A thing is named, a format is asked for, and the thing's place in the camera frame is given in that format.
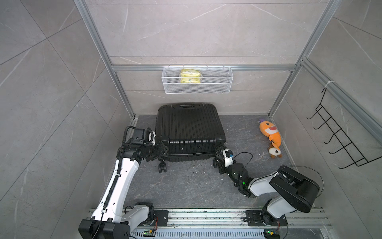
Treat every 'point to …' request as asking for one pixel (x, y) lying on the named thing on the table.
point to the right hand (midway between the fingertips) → (219, 156)
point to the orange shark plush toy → (269, 129)
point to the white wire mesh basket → (214, 80)
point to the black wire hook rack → (348, 146)
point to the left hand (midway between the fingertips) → (166, 148)
